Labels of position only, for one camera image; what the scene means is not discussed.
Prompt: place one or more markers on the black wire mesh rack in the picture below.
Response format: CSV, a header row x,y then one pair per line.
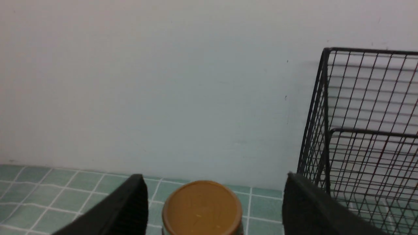
x,y
360,141

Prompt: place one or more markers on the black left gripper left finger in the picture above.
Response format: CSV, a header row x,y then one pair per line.
x,y
123,212

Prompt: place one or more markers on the vinegar bottle gold cap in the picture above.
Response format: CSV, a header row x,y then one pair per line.
x,y
202,207

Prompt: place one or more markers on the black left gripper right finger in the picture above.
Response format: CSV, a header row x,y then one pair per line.
x,y
308,210

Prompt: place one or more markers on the green checked tablecloth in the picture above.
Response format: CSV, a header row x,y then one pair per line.
x,y
41,200

